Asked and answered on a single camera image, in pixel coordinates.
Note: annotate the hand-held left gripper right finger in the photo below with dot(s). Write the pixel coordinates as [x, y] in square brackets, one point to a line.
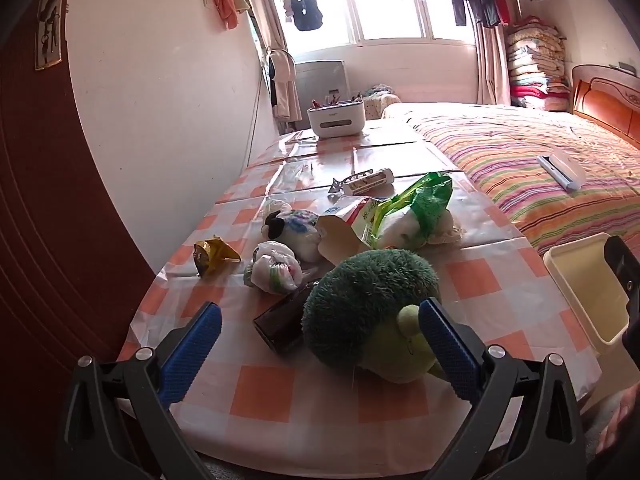
[445, 350]

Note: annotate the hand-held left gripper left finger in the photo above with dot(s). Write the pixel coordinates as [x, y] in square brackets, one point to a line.
[195, 350]

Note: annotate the cream plastic bin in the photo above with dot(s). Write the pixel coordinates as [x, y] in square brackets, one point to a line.
[585, 280]

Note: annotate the beige knit lace hat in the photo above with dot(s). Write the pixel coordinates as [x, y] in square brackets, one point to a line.
[452, 232]

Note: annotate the white red medicine box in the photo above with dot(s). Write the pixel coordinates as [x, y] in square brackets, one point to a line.
[345, 230]

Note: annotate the white cat plush toy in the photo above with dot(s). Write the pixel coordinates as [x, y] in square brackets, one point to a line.
[300, 232]

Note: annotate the person's right hand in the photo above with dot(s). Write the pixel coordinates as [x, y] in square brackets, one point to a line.
[617, 420]

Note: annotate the dark brown bottle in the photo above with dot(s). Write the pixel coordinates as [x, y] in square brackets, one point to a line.
[280, 322]

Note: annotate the green broccoli plush toy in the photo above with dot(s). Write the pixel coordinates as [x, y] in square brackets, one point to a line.
[370, 300]

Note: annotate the yellow snack wrapper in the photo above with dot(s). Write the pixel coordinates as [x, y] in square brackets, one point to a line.
[212, 255]

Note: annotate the white blue bed brush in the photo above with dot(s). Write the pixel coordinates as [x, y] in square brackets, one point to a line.
[562, 170]

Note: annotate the white crumpled plastic bag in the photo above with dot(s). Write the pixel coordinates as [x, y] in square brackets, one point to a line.
[272, 270]

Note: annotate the orange checked tablecloth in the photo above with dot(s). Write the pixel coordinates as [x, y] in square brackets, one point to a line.
[300, 400]

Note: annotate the green plastic bag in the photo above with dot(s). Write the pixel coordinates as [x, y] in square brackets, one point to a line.
[425, 200]

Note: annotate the striped bed blanket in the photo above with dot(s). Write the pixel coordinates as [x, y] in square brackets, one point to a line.
[500, 160]

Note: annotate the wooden bed headboard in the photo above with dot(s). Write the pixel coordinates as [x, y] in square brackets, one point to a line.
[600, 105]

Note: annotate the printed tablet tube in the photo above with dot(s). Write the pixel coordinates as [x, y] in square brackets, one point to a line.
[372, 180]

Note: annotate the small grey device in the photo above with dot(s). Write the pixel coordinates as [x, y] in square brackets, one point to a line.
[626, 66]

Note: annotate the brown wooden door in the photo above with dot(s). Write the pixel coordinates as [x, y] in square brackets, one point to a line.
[50, 210]

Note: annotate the stack of folded quilts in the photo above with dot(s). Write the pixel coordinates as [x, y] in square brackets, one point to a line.
[535, 60]

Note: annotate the beige curtain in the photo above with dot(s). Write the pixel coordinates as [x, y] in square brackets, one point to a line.
[272, 25]
[492, 70]

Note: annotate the white desk organizer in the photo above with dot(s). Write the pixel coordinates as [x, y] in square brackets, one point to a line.
[335, 122]

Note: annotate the cloth covered stool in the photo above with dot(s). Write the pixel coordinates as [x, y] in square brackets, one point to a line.
[380, 102]

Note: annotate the white hanging cloth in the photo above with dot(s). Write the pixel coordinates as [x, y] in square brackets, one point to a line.
[285, 85]

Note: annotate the white air cooler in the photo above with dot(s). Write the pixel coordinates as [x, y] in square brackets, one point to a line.
[320, 80]

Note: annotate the door poster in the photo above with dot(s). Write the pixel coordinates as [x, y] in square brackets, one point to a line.
[50, 30]

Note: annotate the dark hanging garment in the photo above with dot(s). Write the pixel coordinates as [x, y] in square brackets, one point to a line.
[305, 10]

